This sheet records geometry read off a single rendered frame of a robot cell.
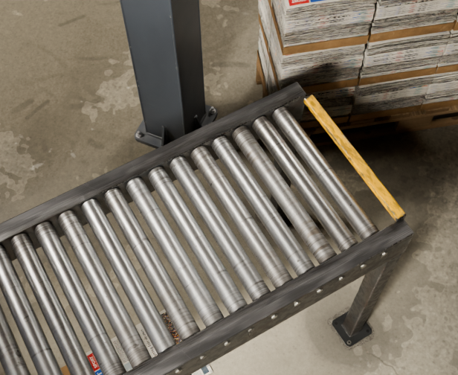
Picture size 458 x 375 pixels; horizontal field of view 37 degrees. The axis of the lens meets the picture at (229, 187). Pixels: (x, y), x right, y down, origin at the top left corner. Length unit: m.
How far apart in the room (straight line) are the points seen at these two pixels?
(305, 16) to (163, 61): 0.52
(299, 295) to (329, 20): 0.93
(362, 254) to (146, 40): 1.05
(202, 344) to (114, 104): 1.55
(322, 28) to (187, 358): 1.14
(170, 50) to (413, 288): 1.21
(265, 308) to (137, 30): 1.08
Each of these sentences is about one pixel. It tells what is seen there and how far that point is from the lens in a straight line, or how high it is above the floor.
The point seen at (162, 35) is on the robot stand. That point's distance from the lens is 2.28.
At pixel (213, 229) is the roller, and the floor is 0.79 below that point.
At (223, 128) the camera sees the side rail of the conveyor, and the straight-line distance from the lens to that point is 1.90.
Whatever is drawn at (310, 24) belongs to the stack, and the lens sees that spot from 2.22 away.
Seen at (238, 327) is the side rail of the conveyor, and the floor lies 0.80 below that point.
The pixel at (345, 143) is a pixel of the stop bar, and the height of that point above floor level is 0.82.
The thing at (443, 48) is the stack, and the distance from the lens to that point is 2.53.
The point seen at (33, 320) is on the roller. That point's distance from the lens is 1.73.
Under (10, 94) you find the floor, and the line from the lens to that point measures 3.11.
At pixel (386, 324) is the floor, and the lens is 2.55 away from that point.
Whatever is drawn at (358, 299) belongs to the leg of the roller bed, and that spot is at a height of 0.31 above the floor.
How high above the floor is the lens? 2.38
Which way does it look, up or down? 61 degrees down
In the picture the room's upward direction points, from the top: 1 degrees counter-clockwise
